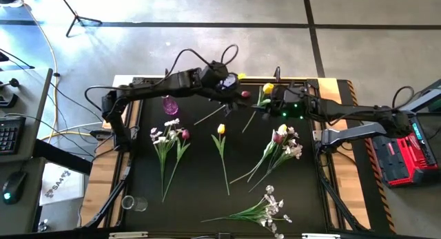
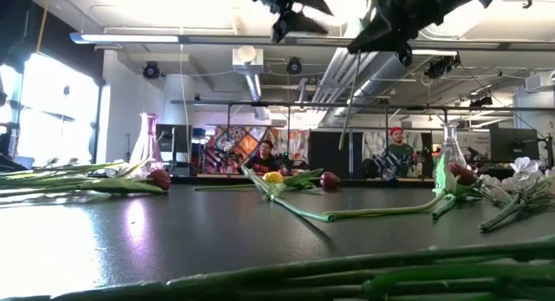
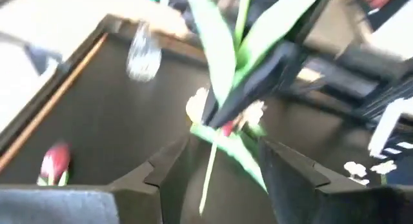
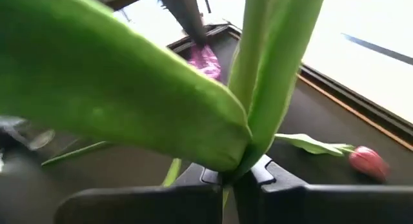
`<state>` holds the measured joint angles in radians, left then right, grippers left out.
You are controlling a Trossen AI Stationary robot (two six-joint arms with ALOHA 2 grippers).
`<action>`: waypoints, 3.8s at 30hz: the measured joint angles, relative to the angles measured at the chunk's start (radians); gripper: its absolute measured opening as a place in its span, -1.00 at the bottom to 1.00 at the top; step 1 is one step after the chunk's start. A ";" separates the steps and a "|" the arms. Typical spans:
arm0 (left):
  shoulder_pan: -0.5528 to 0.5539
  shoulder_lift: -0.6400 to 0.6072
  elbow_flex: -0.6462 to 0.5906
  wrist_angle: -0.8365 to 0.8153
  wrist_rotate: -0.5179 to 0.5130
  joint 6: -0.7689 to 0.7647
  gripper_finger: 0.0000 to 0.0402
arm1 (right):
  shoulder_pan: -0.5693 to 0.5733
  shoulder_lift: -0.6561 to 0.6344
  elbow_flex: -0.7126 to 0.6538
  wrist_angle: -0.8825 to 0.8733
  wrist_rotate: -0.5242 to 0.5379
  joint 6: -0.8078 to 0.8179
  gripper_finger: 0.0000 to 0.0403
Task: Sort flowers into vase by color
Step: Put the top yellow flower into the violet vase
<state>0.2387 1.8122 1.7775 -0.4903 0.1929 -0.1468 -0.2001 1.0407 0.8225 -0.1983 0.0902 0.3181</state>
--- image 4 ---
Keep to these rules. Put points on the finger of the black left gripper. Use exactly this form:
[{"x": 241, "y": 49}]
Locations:
[{"x": 185, "y": 14}]

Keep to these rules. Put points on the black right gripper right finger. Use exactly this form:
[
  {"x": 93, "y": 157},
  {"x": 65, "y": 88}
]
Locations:
[{"x": 322, "y": 204}]

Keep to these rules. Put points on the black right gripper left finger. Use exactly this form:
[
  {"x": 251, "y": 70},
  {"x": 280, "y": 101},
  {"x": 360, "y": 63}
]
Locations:
[{"x": 145, "y": 204}]

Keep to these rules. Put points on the yellow artificial tulip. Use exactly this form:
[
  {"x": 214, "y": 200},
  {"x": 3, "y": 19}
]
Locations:
[{"x": 129, "y": 88}]

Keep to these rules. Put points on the pink glass vase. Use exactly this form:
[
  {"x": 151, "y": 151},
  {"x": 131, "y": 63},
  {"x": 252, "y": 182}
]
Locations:
[{"x": 206, "y": 62}]

